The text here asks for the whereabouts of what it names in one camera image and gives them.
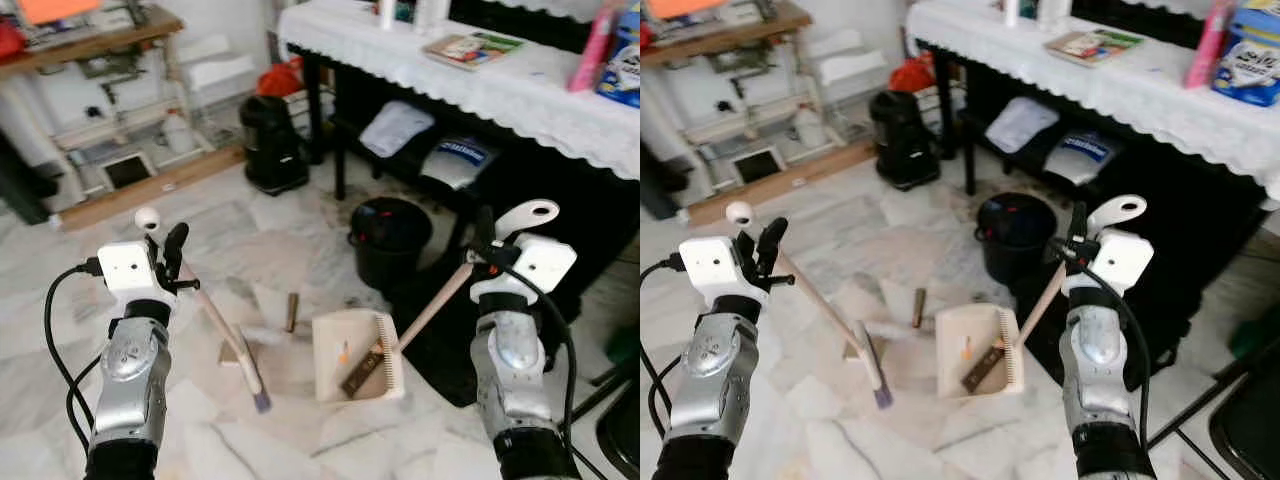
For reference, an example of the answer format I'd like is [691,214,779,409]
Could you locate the cream plastic broom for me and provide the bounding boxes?
[134,206,274,414]
[724,201,894,411]

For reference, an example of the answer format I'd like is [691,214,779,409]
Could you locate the cream plastic dustpan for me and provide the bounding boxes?
[312,198,562,404]
[934,194,1149,400]

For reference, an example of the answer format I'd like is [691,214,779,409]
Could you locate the black plastic bucket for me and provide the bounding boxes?
[974,192,1059,287]
[347,197,435,292]

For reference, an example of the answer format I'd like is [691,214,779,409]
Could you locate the white bag with blue print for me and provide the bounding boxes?
[418,135,501,193]
[1044,130,1123,188]

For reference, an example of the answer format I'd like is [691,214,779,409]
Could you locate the white plastic bag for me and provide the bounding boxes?
[358,99,437,160]
[984,96,1062,155]

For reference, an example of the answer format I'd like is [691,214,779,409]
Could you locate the white plastic jug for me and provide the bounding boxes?
[160,108,198,157]
[790,104,827,153]

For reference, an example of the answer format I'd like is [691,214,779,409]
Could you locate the white lace tablecloth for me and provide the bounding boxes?
[277,0,641,183]
[905,0,1280,204]

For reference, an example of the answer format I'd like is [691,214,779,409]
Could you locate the black canister vacuum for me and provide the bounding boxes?
[867,89,942,192]
[238,93,311,197]

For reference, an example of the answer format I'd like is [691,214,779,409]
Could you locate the brown rectangular block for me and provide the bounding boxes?
[339,345,387,399]
[962,340,1009,394]

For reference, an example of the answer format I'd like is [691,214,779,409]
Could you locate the black table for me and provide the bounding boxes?
[298,45,641,301]
[930,40,1280,301]

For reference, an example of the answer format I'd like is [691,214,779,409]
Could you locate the colourful book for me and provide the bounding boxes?
[1044,27,1147,69]
[421,30,527,72]

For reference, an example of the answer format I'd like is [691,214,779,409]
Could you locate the red plastic bag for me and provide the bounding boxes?
[887,57,937,94]
[256,60,305,99]

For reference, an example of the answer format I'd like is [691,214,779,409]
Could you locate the black folding chair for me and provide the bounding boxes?
[1148,335,1280,480]
[572,330,641,480]

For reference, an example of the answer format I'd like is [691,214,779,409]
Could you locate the blue and white package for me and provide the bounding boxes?
[596,8,641,110]
[1211,3,1280,108]

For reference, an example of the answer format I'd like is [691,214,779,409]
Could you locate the pink plastic package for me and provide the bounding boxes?
[1184,0,1239,90]
[568,0,623,94]

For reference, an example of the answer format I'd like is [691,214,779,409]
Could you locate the orange flat object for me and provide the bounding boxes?
[647,0,733,20]
[17,0,103,27]

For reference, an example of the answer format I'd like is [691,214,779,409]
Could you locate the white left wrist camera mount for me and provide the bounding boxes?
[97,240,169,309]
[679,236,751,309]

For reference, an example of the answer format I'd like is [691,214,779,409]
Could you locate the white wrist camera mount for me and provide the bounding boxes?
[679,236,751,309]
[470,234,579,307]
[1062,229,1155,299]
[97,240,169,309]

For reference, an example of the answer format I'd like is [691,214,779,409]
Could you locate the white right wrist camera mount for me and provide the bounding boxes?
[1062,229,1155,299]
[470,234,579,307]

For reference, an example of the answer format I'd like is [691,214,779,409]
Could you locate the wooden desk with white frame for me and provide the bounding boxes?
[0,5,247,233]
[640,0,873,229]

